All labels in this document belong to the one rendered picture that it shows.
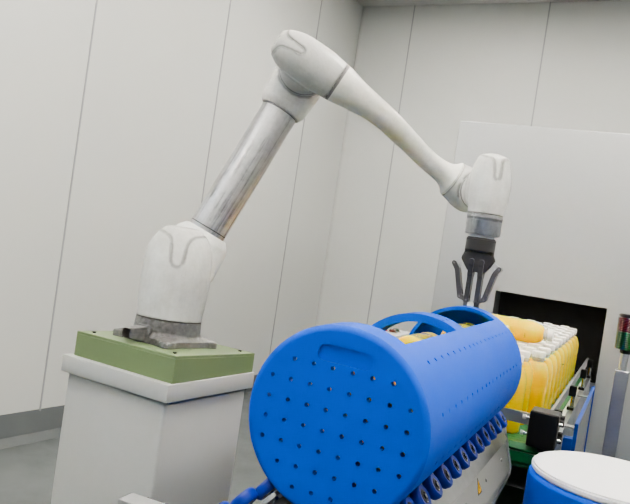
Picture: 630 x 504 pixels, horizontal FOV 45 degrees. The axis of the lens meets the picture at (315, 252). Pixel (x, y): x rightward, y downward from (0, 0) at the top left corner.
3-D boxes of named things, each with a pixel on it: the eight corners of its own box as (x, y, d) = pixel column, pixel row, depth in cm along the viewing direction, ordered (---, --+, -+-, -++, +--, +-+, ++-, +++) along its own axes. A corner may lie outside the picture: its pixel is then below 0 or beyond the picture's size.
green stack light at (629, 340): (613, 348, 214) (616, 330, 214) (614, 346, 220) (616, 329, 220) (637, 352, 211) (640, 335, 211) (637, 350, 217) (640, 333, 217)
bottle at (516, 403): (510, 433, 204) (521, 365, 203) (487, 426, 208) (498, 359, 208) (523, 431, 209) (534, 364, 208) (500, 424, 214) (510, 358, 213)
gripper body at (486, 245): (501, 239, 196) (495, 275, 196) (468, 235, 199) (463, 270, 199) (495, 238, 189) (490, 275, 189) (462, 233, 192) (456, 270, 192)
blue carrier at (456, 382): (232, 490, 116) (263, 306, 115) (399, 403, 196) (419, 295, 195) (409, 551, 105) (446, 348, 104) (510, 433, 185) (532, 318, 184)
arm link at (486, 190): (512, 217, 189) (495, 217, 202) (522, 155, 189) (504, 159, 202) (471, 211, 188) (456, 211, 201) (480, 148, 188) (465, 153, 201)
